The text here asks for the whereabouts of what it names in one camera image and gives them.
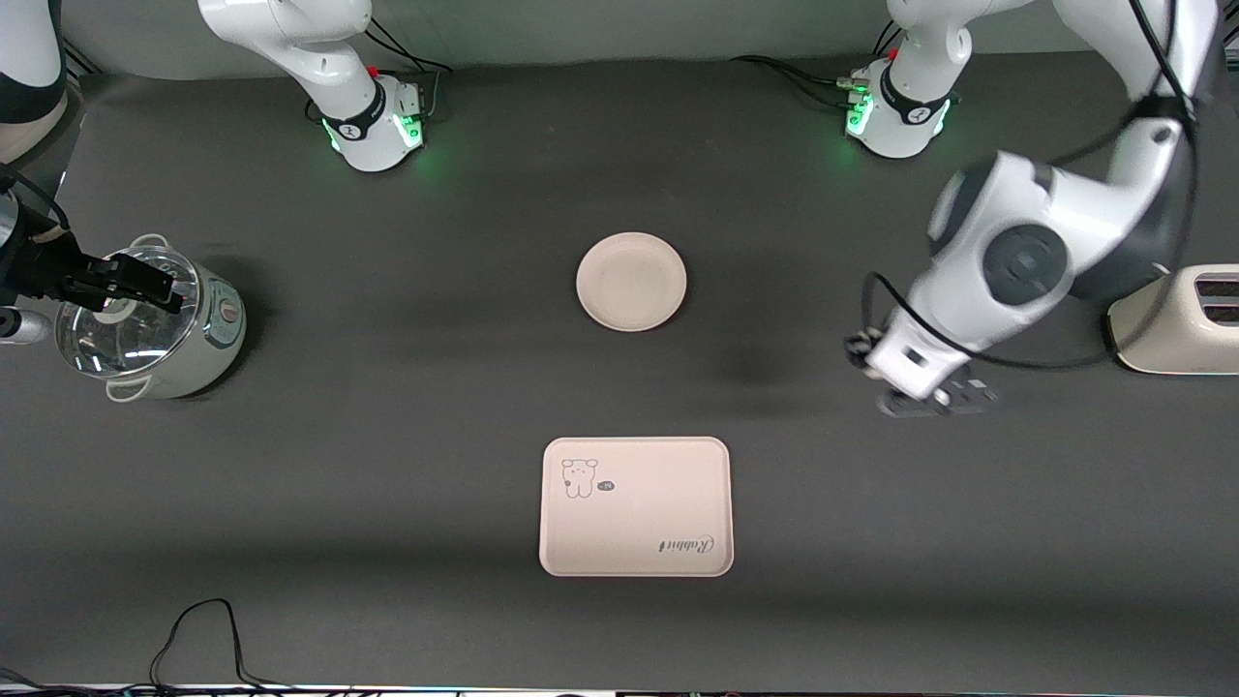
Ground black right arm base cables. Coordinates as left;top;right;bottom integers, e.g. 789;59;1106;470
362;17;454;123

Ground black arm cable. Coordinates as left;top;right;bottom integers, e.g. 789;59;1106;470
861;0;1207;375
0;162;71;239

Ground black arm base cables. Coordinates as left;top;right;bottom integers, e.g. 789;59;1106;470
362;17;454;123
730;21;907;110

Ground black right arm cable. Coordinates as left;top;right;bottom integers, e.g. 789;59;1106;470
0;162;71;239

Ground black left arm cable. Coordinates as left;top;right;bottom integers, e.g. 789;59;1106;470
861;0;1207;375

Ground thin black table cable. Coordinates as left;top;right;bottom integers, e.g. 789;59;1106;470
148;598;296;694

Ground white toaster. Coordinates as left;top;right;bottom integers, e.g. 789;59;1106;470
1105;264;1239;377

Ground round cream plate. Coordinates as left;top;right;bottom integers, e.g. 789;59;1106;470
576;232;688;333

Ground glass cooker lid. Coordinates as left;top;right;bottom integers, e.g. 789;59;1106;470
55;245;202;379

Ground cream rectangular rabbit tray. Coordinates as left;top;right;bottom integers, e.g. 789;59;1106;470
539;437;735;579

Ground black left arm base cables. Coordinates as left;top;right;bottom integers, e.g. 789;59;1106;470
730;21;907;110

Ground pale green rice cooker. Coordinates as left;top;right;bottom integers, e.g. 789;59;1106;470
102;234;249;403

